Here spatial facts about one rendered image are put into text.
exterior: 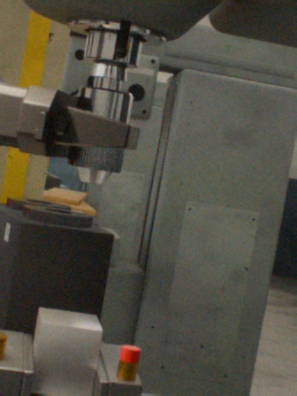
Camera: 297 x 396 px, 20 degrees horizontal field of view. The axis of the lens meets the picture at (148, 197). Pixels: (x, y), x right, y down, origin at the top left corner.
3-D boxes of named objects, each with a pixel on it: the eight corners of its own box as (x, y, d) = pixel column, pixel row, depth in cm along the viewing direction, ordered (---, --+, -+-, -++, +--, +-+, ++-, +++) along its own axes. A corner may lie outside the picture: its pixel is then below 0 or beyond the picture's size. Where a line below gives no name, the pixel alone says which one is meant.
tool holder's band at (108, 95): (140, 107, 70) (142, 95, 70) (89, 97, 68) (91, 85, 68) (118, 105, 75) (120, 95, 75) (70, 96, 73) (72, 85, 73)
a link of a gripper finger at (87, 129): (126, 156, 69) (54, 143, 70) (133, 118, 69) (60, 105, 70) (123, 156, 68) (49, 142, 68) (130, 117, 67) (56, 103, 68)
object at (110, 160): (129, 175, 71) (140, 107, 70) (78, 167, 69) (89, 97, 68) (108, 170, 75) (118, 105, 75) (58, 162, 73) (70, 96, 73)
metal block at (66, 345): (28, 393, 69) (40, 322, 68) (28, 372, 74) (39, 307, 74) (91, 400, 69) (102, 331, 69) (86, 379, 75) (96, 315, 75)
